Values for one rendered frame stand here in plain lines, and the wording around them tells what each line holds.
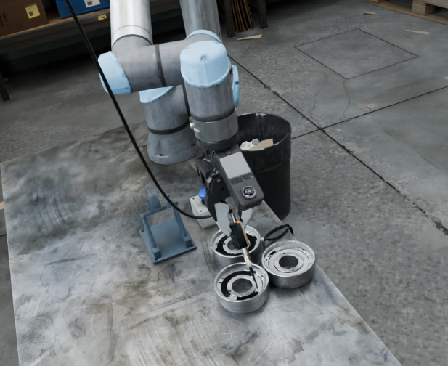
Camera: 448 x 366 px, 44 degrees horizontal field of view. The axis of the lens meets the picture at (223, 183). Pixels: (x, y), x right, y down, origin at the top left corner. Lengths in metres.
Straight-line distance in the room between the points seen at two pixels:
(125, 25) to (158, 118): 0.49
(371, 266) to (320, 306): 1.25
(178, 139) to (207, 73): 0.67
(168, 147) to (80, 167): 0.28
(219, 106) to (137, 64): 0.17
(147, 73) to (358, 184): 1.90
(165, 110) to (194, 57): 0.62
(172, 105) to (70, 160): 0.39
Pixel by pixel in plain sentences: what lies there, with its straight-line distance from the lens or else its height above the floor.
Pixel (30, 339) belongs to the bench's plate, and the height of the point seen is 0.80.
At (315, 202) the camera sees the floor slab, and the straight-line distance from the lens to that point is 2.64.
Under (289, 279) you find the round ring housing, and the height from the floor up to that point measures 0.83.
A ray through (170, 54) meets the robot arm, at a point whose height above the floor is 1.26.
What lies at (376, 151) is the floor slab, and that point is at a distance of 3.00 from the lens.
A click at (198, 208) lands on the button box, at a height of 0.85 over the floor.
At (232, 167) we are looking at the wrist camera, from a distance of 0.93.
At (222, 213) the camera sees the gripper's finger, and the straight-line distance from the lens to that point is 1.00.
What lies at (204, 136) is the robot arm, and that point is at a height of 1.15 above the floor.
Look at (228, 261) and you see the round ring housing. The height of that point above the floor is 0.83.
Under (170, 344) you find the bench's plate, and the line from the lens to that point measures 1.05.
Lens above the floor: 1.59
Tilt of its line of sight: 34 degrees down
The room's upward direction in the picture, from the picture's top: 10 degrees counter-clockwise
